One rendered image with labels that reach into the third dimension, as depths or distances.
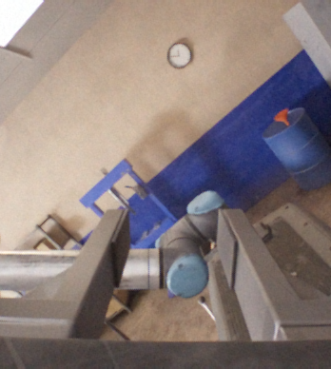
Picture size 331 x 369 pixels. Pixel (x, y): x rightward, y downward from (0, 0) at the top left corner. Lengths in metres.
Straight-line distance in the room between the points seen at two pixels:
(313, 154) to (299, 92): 1.04
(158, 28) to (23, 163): 2.72
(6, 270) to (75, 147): 3.49
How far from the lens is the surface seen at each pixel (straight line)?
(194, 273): 0.56
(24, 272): 0.62
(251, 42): 3.98
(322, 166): 3.58
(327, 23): 3.78
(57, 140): 4.13
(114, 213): 0.15
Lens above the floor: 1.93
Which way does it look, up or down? 12 degrees down
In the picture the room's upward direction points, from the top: 43 degrees counter-clockwise
